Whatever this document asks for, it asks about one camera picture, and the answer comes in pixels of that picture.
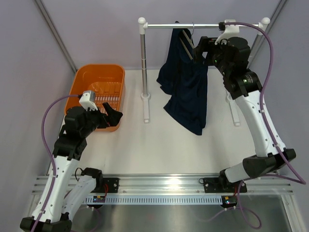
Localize orange plastic basket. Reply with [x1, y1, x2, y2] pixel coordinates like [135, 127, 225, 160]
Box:
[65, 63, 126, 133]

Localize white metal clothes rack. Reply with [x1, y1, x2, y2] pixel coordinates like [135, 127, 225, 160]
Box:
[138, 16, 271, 126]

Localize navy blue shorts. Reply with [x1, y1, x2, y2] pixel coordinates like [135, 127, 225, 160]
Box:
[156, 28, 208, 136]

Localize aluminium mounting rail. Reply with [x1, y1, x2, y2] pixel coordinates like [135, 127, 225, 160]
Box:
[31, 174, 294, 195]

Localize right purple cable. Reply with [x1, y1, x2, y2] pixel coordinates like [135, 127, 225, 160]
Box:
[229, 22, 307, 185]

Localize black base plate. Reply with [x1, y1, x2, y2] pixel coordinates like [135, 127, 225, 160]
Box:
[201, 177, 240, 193]
[93, 177, 119, 193]

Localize grey clothes hanger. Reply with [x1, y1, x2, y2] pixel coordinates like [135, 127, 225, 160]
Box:
[178, 28, 194, 61]

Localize white slotted cable duct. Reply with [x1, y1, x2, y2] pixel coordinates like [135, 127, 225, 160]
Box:
[82, 195, 223, 205]

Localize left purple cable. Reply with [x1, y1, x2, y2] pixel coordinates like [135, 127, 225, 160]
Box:
[28, 94, 83, 232]

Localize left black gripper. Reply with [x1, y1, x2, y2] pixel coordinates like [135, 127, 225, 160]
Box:
[80, 102, 122, 138]

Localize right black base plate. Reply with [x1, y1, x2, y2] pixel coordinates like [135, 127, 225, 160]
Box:
[201, 177, 240, 193]

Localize purple cable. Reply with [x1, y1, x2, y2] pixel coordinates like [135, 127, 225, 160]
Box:
[28, 94, 83, 232]
[229, 22, 307, 185]

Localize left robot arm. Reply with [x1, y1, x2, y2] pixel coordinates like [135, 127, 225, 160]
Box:
[20, 102, 123, 232]

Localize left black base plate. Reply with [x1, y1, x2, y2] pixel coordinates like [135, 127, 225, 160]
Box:
[93, 177, 119, 193]

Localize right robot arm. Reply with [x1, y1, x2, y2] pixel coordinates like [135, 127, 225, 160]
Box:
[193, 36, 296, 192]

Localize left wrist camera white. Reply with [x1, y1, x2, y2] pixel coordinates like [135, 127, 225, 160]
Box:
[79, 90, 98, 111]

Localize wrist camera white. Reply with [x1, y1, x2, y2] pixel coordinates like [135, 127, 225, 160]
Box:
[215, 19, 239, 45]
[79, 90, 98, 111]

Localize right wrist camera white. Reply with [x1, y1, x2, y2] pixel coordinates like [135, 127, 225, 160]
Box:
[215, 19, 239, 45]

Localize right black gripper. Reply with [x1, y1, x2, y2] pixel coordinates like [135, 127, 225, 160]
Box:
[193, 37, 231, 77]

